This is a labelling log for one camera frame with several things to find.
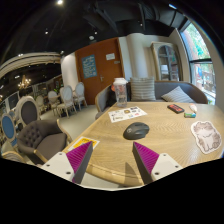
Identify brown wooden door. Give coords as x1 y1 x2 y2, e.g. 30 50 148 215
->
75 38 124 104

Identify large window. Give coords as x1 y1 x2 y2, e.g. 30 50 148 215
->
180 23 216 104

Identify blue poster on door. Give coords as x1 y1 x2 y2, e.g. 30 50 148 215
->
82 55 97 79

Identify white dining chair left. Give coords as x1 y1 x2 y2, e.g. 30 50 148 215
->
48 91 59 114

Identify grey oval back chair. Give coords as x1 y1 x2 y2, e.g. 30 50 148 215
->
16 96 40 128

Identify dark grey tufted armchair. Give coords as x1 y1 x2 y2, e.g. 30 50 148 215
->
17 120 72 165

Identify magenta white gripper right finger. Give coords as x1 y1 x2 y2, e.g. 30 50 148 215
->
132 142 182 185

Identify small green box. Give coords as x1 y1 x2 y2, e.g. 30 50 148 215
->
184 113 196 118

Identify clear plastic jar white lid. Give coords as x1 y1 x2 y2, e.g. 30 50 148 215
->
113 78 127 107

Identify white sticker sheet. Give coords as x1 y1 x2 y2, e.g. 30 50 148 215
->
108 106 146 123

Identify black red phone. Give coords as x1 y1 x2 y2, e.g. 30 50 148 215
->
167 104 184 114

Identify black computer mouse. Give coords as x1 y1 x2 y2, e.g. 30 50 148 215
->
123 122 150 140

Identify chandelier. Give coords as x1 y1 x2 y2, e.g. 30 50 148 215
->
18 75 31 89

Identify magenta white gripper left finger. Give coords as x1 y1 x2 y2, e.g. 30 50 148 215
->
42 141 93 184

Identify white dining chair far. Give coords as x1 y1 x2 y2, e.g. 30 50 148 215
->
74 82 87 107

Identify striped grey cushion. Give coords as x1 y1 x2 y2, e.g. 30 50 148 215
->
130 77 156 101

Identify grey sofa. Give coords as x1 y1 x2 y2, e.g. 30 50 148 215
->
95 81 208 119

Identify blue oval back chair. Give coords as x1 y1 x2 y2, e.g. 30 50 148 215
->
1 113 17 147

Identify light grey striped pillow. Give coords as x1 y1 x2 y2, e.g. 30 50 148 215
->
161 86 194 103

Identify cat shaped mouse pad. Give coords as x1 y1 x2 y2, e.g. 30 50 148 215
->
191 121 222 154

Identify cream arched cabinet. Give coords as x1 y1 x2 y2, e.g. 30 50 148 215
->
151 42 182 81

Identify white dining chair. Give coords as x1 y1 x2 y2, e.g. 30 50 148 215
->
74 82 87 107
57 85 77 116
48 91 59 114

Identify white pink small object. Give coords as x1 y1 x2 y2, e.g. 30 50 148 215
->
189 104 197 113

